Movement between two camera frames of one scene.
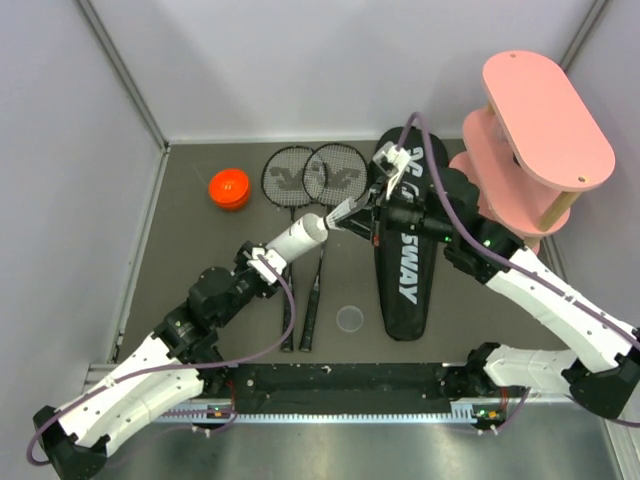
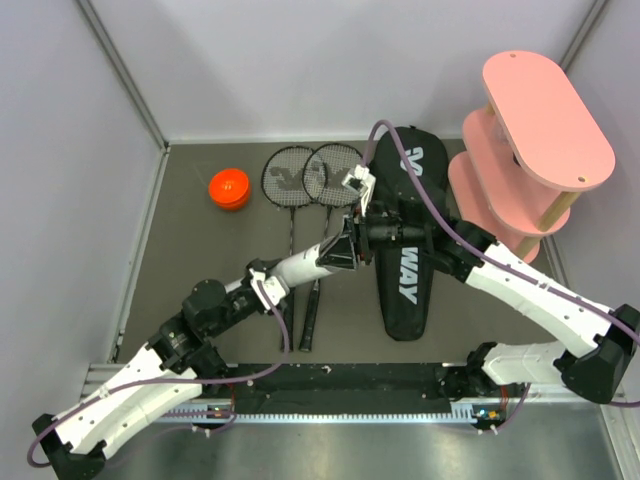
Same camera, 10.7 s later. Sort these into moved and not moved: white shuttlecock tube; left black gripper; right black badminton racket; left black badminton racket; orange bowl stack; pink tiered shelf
Moved: white shuttlecock tube; left black gripper
Not moved: right black badminton racket; pink tiered shelf; left black badminton racket; orange bowl stack
